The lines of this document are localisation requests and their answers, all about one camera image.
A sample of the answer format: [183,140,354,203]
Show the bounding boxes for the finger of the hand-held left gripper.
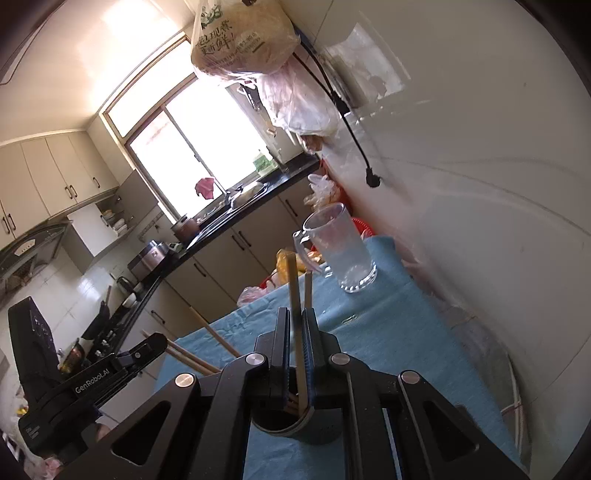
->
[117,333,168,371]

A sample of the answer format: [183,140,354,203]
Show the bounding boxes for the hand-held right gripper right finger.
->
[300,307,532,480]

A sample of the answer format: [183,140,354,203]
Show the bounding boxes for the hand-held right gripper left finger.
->
[58,307,293,480]

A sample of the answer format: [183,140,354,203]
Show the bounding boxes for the long wooden chopstick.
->
[285,253,309,414]

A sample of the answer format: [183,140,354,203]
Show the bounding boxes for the pile of wooden chopsticks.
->
[141,307,242,376]

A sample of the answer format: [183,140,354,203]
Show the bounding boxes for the dark grey chopstick holder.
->
[249,397,345,446]

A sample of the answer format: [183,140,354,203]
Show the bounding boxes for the sauce bottle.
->
[59,340,88,374]

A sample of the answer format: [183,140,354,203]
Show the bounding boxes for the black wok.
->
[81,300,112,340]

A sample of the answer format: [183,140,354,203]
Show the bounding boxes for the yellow plastic bag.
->
[276,248,321,278]

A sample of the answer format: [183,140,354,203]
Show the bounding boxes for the blue towel cloth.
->
[152,234,522,480]

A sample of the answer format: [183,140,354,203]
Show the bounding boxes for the silver rice cooker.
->
[127,240,170,282]

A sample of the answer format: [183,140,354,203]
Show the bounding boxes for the clear glass pitcher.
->
[292,203,378,294]

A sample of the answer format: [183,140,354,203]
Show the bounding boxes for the beige base cabinets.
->
[117,180,324,365]

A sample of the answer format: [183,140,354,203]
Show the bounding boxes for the black kitchen countertop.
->
[111,154,321,334]

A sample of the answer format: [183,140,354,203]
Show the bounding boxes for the brown cooking pot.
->
[172,215,200,243]

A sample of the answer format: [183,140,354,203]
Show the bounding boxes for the stacked white dishes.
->
[99,208,130,237]

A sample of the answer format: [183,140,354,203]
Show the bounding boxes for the range hood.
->
[0,220,72,280]

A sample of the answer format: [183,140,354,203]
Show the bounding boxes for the white plastic bag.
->
[302,174,345,209]

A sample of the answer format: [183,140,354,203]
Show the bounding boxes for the upper kitchen cabinets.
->
[0,130,122,241]

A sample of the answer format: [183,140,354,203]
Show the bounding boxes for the kitchen window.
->
[102,69,278,222]

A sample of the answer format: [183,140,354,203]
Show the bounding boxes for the printed plastic bag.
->
[191,0,301,86]

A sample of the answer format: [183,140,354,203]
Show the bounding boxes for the black cable with plug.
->
[295,39,382,189]

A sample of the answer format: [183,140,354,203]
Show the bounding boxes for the white cable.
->
[501,355,528,459]

